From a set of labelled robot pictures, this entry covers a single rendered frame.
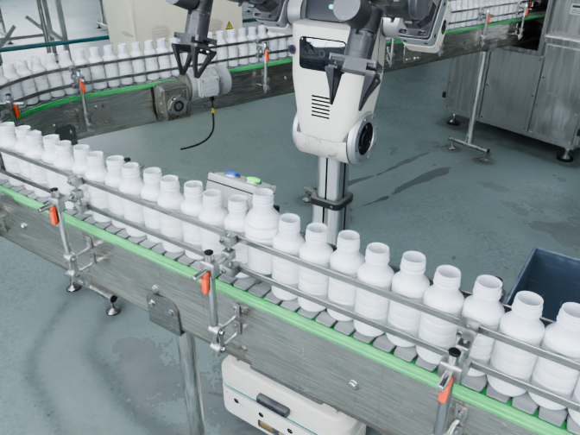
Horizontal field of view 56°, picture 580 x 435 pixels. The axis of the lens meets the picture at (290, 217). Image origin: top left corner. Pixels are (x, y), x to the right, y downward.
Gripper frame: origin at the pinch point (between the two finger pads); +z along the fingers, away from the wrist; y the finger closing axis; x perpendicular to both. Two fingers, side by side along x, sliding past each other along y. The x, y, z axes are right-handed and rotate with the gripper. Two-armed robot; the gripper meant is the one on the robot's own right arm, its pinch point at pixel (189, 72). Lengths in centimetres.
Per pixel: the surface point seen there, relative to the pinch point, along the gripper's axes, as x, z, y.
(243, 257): -12, 32, 44
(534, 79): 344, -50, -50
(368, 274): -10, 26, 71
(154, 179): -19.5, 22.8, 21.1
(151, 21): 172, -38, -309
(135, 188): -20.6, 26.1, 16.3
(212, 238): -16, 30, 38
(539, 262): 52, 27, 78
